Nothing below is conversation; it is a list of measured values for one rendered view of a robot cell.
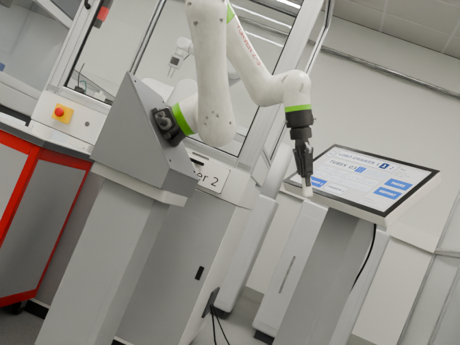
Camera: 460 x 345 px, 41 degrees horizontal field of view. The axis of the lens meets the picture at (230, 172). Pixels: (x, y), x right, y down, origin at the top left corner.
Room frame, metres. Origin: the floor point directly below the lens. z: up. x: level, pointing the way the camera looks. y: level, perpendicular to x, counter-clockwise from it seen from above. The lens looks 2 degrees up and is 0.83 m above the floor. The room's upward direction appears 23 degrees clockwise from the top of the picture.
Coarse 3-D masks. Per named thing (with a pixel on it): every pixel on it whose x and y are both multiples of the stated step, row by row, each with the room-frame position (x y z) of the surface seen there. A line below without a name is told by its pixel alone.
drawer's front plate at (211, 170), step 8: (200, 160) 2.66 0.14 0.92; (200, 168) 2.66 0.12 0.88; (208, 168) 2.66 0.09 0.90; (216, 168) 2.65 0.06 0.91; (224, 168) 2.65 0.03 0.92; (208, 176) 2.65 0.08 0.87; (216, 176) 2.65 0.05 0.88; (224, 176) 2.65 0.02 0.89; (200, 184) 2.66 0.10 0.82; (208, 184) 2.65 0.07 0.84; (216, 184) 2.65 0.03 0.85; (224, 184) 2.65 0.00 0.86
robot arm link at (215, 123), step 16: (192, 0) 1.76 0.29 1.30; (208, 0) 1.74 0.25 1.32; (224, 0) 1.78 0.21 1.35; (192, 16) 1.77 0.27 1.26; (208, 16) 1.76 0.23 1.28; (224, 16) 1.79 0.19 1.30; (192, 32) 1.81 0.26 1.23; (208, 32) 1.79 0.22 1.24; (224, 32) 1.82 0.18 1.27; (208, 48) 1.82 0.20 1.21; (224, 48) 1.85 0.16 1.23; (208, 64) 1.86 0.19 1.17; (224, 64) 1.88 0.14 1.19; (208, 80) 1.89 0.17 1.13; (224, 80) 1.91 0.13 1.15; (208, 96) 1.92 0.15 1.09; (224, 96) 1.93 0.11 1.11; (208, 112) 1.95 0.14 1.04; (224, 112) 1.95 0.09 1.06; (208, 128) 1.98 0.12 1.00; (224, 128) 1.98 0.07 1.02; (208, 144) 2.03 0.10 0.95; (224, 144) 2.02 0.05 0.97
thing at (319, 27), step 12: (324, 0) 2.87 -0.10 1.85; (324, 12) 3.13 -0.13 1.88; (324, 24) 3.41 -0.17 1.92; (312, 36) 3.01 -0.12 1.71; (312, 48) 3.27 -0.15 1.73; (300, 60) 2.89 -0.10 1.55; (276, 120) 2.95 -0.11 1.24; (276, 132) 3.21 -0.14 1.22; (264, 144) 2.88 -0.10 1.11; (276, 144) 3.53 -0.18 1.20
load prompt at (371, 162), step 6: (336, 156) 2.48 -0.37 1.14; (342, 156) 2.47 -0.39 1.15; (348, 156) 2.45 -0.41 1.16; (354, 156) 2.44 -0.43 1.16; (360, 156) 2.42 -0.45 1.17; (360, 162) 2.39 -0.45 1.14; (366, 162) 2.37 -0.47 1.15; (372, 162) 2.36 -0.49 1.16; (378, 162) 2.35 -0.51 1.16; (384, 162) 2.33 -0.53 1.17; (378, 168) 2.31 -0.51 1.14; (384, 168) 2.30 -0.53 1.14; (390, 168) 2.28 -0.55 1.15; (396, 168) 2.27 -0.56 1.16
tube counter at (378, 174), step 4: (352, 164) 2.39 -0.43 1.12; (348, 168) 2.37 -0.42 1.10; (352, 168) 2.37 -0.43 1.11; (356, 168) 2.36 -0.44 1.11; (360, 168) 2.35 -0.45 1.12; (364, 168) 2.34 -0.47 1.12; (368, 168) 2.33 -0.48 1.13; (360, 172) 2.32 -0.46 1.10; (364, 172) 2.31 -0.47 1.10; (368, 172) 2.31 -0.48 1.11; (372, 172) 2.30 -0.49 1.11; (376, 172) 2.29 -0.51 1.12; (380, 172) 2.28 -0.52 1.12; (384, 172) 2.27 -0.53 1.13; (372, 176) 2.28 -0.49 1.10; (376, 176) 2.27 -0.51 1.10; (380, 176) 2.26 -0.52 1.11; (384, 176) 2.25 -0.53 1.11
